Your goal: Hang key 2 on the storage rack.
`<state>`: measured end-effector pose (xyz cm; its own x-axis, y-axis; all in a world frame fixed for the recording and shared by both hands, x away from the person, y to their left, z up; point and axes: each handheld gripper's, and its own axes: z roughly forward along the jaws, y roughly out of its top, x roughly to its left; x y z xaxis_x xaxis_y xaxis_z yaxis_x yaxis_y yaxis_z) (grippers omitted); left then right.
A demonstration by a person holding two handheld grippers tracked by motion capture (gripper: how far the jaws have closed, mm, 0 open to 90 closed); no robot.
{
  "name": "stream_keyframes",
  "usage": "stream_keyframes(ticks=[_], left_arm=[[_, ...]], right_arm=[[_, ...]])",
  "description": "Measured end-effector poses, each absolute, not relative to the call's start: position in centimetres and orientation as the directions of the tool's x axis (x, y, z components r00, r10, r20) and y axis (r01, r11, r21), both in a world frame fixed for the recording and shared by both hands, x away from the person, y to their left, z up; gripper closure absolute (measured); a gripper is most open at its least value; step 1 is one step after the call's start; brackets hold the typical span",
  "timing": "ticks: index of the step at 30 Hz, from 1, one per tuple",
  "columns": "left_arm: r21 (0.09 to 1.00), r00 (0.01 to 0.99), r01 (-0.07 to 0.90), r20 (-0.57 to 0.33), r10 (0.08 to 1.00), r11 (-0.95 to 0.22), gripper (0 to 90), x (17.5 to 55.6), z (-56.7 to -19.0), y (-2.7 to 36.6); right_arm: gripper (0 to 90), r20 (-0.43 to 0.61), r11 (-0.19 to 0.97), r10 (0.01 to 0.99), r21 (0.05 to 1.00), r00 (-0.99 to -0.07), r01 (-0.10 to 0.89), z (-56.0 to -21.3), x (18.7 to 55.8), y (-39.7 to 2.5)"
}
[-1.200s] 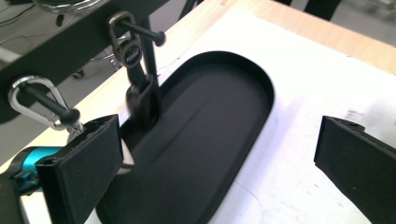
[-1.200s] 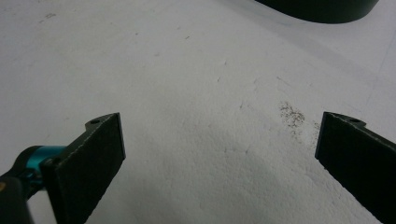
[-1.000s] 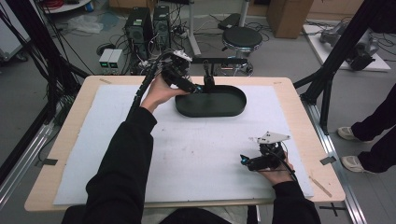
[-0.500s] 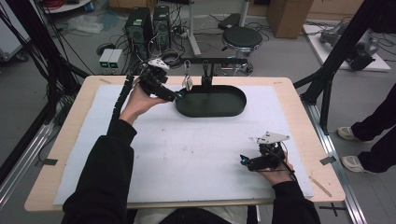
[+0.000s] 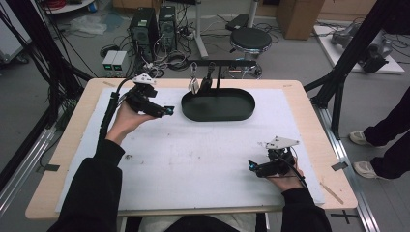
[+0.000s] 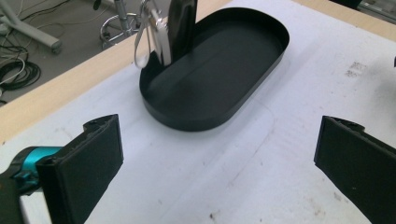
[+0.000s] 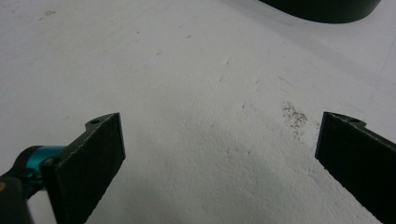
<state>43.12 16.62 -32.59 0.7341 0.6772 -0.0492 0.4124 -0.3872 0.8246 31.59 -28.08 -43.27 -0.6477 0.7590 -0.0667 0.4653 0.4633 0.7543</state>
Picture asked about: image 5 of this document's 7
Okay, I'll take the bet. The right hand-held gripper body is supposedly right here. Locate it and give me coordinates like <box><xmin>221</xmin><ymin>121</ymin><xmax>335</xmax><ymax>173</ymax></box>
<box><xmin>256</xmin><ymin>135</ymin><xmax>300</xmax><ymax>178</ymax></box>

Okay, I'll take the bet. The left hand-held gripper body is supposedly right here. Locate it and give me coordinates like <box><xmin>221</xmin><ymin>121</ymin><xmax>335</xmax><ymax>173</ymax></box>
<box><xmin>125</xmin><ymin>72</ymin><xmax>165</xmax><ymax>118</ymax></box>

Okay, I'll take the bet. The black car key fob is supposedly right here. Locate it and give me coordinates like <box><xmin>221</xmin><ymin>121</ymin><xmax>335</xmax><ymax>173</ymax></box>
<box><xmin>199</xmin><ymin>61</ymin><xmax>217</xmax><ymax>95</ymax></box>

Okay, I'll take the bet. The black key rack with tray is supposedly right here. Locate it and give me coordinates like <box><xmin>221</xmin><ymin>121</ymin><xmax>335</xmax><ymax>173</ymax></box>
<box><xmin>181</xmin><ymin>59</ymin><xmax>258</xmax><ymax>123</ymax></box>

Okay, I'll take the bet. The person's right hand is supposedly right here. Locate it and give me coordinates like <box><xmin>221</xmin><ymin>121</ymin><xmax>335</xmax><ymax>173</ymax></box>
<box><xmin>267</xmin><ymin>159</ymin><xmax>306</xmax><ymax>193</ymax></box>

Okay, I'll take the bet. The person's left hand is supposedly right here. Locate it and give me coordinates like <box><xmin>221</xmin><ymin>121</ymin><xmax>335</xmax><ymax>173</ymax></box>
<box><xmin>105</xmin><ymin>101</ymin><xmax>159</xmax><ymax>146</ymax></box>

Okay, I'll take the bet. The white bench power supply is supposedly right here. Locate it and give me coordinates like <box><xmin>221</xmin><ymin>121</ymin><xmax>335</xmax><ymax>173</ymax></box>
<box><xmin>111</xmin><ymin>50</ymin><xmax>130</xmax><ymax>77</ymax></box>
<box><xmin>102</xmin><ymin>49</ymin><xmax>118</xmax><ymax>77</ymax></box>

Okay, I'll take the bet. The white table mat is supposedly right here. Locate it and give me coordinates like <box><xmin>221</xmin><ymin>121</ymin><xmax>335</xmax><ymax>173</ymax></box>
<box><xmin>55</xmin><ymin>87</ymin><xmax>326</xmax><ymax>214</ymax></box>

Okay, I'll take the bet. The thin wooden stick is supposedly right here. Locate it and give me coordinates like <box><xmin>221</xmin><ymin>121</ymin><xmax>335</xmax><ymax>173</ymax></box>
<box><xmin>319</xmin><ymin>182</ymin><xmax>345</xmax><ymax>206</ymax></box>

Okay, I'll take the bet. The large black computer tower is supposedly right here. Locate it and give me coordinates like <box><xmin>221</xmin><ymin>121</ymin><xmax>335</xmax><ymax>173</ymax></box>
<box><xmin>129</xmin><ymin>7</ymin><xmax>160</xmax><ymax>64</ymax></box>

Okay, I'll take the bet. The slim black computer tower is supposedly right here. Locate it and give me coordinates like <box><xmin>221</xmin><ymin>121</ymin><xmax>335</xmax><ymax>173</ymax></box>
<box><xmin>158</xmin><ymin>5</ymin><xmax>178</xmax><ymax>53</ymax></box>

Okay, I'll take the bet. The white desk leg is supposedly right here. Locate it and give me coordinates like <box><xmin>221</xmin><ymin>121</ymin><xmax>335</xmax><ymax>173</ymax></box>
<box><xmin>192</xmin><ymin>0</ymin><xmax>210</xmax><ymax>60</ymax></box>

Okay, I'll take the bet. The person's lap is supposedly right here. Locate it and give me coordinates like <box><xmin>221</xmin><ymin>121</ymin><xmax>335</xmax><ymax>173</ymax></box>
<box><xmin>124</xmin><ymin>213</ymin><xmax>270</xmax><ymax>232</ymax></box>

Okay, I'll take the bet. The clear plastic sheet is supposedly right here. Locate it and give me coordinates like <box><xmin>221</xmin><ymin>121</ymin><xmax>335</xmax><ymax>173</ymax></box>
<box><xmin>68</xmin><ymin>14</ymin><xmax>108</xmax><ymax>37</ymax></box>

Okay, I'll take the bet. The black round stool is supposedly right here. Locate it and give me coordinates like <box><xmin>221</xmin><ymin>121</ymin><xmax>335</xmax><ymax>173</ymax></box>
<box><xmin>229</xmin><ymin>26</ymin><xmax>274</xmax><ymax>80</ymax></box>

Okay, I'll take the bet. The black flat pedal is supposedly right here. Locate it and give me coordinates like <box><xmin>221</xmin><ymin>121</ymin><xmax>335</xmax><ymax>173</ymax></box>
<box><xmin>225</xmin><ymin>13</ymin><xmax>250</xmax><ymax>32</ymax></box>

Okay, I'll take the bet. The white floor board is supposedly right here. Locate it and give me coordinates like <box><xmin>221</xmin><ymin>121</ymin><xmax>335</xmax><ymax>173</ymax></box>
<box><xmin>312</xmin><ymin>24</ymin><xmax>405</xmax><ymax>75</ymax></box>

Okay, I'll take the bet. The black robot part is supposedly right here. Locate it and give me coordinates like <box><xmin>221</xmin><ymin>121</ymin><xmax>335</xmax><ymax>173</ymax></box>
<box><xmin>357</xmin><ymin>30</ymin><xmax>395</xmax><ymax>74</ymax></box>

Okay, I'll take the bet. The grey robot part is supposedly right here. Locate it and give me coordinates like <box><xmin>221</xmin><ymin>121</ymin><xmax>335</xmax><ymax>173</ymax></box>
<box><xmin>330</xmin><ymin>22</ymin><xmax>360</xmax><ymax>49</ymax></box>

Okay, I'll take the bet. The cardboard box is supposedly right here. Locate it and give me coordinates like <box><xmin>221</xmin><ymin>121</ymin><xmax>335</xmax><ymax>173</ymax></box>
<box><xmin>276</xmin><ymin>0</ymin><xmax>326</xmax><ymax>42</ymax></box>

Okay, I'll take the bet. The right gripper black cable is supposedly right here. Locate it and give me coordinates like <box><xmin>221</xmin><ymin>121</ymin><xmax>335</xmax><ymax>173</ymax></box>
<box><xmin>276</xmin><ymin>146</ymin><xmax>308</xmax><ymax>189</ymax></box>

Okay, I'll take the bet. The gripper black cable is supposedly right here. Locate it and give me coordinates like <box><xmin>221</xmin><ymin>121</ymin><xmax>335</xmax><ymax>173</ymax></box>
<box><xmin>97</xmin><ymin>76</ymin><xmax>136</xmax><ymax>146</ymax></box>
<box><xmin>276</xmin><ymin>146</ymin><xmax>308</xmax><ymax>189</ymax></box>

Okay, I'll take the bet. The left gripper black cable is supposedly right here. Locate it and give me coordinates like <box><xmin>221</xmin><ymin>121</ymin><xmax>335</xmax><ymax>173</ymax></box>
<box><xmin>97</xmin><ymin>76</ymin><xmax>136</xmax><ymax>146</ymax></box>

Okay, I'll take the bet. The bundle of floor cables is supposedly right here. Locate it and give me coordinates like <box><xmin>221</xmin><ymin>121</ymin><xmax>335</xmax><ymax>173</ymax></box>
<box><xmin>134</xmin><ymin>47</ymin><xmax>192</xmax><ymax>80</ymax></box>

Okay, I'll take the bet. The aluminium rail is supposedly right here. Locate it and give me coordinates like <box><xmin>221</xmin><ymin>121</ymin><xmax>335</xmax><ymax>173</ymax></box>
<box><xmin>310</xmin><ymin>102</ymin><xmax>382</xmax><ymax>232</ymax></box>
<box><xmin>0</xmin><ymin>127</ymin><xmax>58</xmax><ymax>216</ymax></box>

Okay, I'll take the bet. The black metal frame with cables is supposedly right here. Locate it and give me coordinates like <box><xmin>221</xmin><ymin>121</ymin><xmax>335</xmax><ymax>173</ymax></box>
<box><xmin>0</xmin><ymin>0</ymin><xmax>95</xmax><ymax>130</ymax></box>

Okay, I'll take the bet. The black metal frame strut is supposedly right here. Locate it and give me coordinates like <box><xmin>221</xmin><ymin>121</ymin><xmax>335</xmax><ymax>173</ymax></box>
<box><xmin>304</xmin><ymin>0</ymin><xmax>404</xmax><ymax>141</ymax></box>

